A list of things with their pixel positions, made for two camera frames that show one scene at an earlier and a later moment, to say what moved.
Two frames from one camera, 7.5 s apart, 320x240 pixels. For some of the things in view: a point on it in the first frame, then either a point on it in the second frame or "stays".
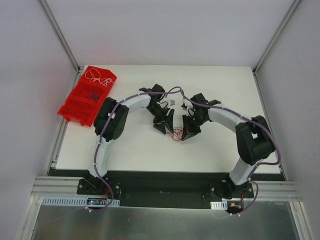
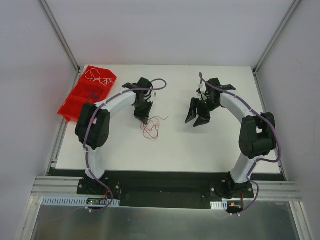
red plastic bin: x=92 y=87 stays
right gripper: x=191 y=122 -> x=204 y=106
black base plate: x=158 y=189 stays
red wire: x=177 y=134 -> x=151 y=128
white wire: x=103 y=81 stays
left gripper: x=163 y=119 -> x=143 y=109
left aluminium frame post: x=59 y=34 stays
